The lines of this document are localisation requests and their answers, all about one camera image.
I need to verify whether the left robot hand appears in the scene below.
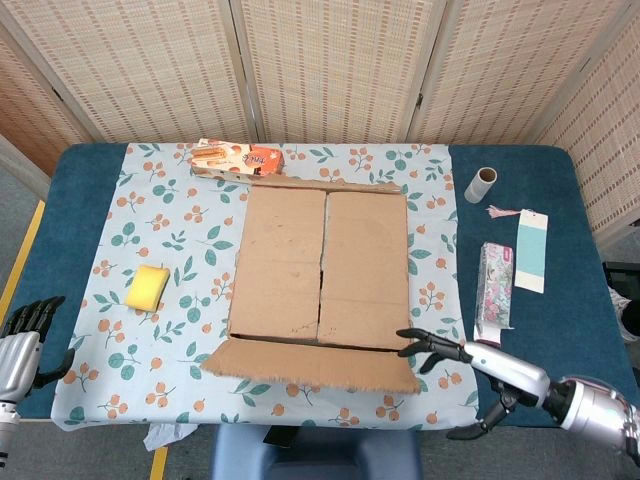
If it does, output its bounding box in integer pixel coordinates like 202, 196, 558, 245
0, 295, 77, 404

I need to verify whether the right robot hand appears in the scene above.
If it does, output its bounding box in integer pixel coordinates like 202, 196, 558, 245
396, 328, 552, 442

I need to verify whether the cardboard box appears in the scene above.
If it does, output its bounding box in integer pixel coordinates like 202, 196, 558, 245
199, 174, 422, 397

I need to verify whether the floral tissue pack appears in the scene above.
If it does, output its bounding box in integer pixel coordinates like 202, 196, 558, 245
472, 241, 517, 348

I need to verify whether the blue table cover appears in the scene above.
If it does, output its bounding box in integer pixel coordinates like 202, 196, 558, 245
13, 143, 629, 429

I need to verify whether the teal and white bookmark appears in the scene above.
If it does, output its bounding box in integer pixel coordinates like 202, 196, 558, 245
513, 208, 550, 293

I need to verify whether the yellow sponge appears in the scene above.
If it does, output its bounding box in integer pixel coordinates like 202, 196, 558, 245
123, 264, 173, 314

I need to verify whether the pink tassel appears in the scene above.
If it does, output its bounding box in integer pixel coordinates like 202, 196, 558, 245
486, 204, 522, 222

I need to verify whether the fruit and leaf print tablecloth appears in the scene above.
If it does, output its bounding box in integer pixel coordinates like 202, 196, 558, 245
51, 142, 484, 433

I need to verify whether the grey cardboard tube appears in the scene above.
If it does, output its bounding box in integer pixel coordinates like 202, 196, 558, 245
464, 167, 499, 206

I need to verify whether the blue chair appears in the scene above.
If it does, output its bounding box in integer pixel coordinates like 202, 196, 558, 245
209, 424, 424, 480

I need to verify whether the orange biscuit box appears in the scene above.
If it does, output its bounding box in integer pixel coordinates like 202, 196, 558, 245
191, 138, 287, 184

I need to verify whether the woven folding screen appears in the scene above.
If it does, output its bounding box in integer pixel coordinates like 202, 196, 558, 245
0, 0, 640, 246

